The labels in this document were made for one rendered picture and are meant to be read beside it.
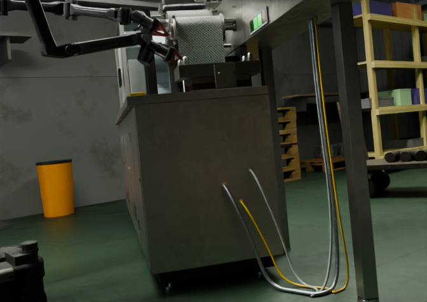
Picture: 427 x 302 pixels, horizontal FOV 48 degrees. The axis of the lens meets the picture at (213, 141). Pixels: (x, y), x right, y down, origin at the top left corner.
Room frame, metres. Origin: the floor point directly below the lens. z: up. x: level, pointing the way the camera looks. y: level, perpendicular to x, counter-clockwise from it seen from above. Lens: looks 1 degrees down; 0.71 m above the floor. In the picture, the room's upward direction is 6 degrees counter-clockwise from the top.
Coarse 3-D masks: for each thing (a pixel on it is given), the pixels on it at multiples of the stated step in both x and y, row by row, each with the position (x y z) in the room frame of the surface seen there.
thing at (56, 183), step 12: (48, 168) 4.89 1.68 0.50; (60, 168) 4.93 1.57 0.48; (48, 180) 4.90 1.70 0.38; (60, 180) 4.93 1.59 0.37; (72, 180) 5.11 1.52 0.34; (48, 192) 4.91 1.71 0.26; (60, 192) 4.93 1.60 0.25; (72, 192) 5.07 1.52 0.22; (48, 204) 4.92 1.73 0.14; (60, 204) 4.93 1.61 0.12; (72, 204) 5.05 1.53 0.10; (48, 216) 4.93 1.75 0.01; (60, 216) 4.94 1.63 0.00
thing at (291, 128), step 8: (280, 112) 6.35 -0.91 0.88; (288, 112) 6.18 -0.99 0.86; (280, 120) 6.08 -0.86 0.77; (288, 120) 6.17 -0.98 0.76; (288, 128) 6.16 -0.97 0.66; (296, 128) 6.24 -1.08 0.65; (288, 136) 6.13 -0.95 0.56; (296, 136) 6.20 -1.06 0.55; (288, 144) 6.14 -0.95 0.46; (296, 144) 6.22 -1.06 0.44; (288, 152) 6.17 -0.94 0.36; (296, 152) 6.21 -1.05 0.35; (288, 160) 6.20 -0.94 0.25; (296, 160) 6.21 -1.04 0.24; (288, 168) 6.10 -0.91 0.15; (296, 168) 6.16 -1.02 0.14; (288, 176) 6.19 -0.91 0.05; (296, 176) 6.16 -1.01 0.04
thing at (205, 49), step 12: (180, 36) 2.46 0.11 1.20; (192, 36) 2.47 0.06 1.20; (204, 36) 2.48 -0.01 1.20; (216, 36) 2.50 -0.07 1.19; (180, 48) 2.46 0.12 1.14; (192, 48) 2.47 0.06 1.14; (204, 48) 2.48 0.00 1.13; (216, 48) 2.50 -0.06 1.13; (192, 60) 2.47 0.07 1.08; (204, 60) 2.48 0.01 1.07; (216, 60) 2.50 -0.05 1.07
